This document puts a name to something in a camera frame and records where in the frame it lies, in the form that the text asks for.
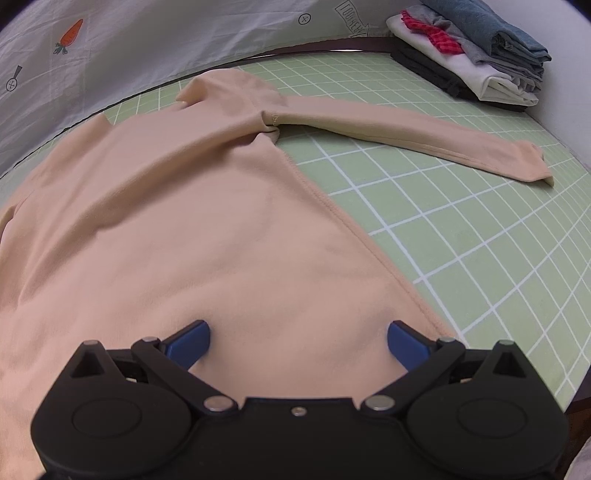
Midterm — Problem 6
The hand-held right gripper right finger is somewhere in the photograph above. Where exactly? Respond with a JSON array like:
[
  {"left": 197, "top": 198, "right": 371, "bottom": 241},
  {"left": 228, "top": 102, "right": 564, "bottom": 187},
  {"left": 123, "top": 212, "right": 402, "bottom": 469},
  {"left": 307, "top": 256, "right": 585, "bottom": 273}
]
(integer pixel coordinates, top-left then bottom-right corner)
[{"left": 360, "top": 320, "right": 529, "bottom": 415}]

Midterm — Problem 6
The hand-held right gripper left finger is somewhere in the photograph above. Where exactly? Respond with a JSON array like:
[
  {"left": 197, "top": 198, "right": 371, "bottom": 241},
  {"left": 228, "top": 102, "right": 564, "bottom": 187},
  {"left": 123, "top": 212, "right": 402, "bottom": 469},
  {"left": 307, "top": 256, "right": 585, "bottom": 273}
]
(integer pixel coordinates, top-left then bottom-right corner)
[{"left": 69, "top": 319, "right": 238, "bottom": 416}]

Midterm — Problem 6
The beige long-sleeve shirt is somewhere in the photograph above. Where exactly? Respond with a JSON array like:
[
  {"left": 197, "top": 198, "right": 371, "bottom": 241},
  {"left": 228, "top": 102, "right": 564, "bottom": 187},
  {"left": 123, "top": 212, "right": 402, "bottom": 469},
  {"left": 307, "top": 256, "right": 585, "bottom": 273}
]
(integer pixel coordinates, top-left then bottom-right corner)
[{"left": 0, "top": 68, "right": 555, "bottom": 480}]

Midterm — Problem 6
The green grid mat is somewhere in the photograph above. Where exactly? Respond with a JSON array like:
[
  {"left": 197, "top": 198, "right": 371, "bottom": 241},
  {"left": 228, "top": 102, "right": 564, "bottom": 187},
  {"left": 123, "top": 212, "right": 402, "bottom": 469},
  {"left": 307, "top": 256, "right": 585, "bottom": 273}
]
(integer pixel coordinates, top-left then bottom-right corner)
[{"left": 0, "top": 50, "right": 591, "bottom": 411}]

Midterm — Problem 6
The black folded cloth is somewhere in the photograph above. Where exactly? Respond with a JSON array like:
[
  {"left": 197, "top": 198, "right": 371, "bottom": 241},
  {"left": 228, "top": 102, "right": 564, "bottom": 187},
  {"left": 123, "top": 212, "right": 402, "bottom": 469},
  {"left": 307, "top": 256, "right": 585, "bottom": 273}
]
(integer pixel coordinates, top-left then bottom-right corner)
[{"left": 390, "top": 44, "right": 527, "bottom": 112}]

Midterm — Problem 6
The grey folded cloth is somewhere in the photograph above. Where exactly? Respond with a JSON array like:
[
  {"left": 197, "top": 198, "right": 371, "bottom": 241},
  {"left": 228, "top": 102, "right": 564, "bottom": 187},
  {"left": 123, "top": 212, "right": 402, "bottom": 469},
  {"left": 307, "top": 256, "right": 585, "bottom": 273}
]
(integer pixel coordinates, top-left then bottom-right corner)
[{"left": 406, "top": 4, "right": 546, "bottom": 93}]

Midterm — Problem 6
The white carrot-print sheet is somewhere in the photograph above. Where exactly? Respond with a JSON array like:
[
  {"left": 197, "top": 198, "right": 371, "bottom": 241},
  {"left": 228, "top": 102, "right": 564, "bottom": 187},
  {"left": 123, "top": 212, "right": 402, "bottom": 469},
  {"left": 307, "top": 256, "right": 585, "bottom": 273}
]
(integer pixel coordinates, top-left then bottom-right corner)
[{"left": 0, "top": 0, "right": 393, "bottom": 176}]

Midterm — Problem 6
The red checked cloth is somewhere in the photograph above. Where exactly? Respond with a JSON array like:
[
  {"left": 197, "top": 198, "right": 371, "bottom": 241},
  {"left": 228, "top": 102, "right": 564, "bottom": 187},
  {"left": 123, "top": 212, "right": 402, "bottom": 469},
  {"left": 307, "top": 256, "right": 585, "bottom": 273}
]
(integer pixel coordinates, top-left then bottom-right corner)
[{"left": 401, "top": 10, "right": 463, "bottom": 55}]

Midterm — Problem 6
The blue folded cloth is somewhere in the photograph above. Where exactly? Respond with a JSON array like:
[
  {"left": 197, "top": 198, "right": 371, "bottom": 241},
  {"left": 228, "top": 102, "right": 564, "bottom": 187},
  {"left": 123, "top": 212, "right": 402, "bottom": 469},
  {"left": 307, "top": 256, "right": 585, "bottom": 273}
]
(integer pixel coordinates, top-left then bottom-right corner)
[{"left": 422, "top": 0, "right": 552, "bottom": 70}]

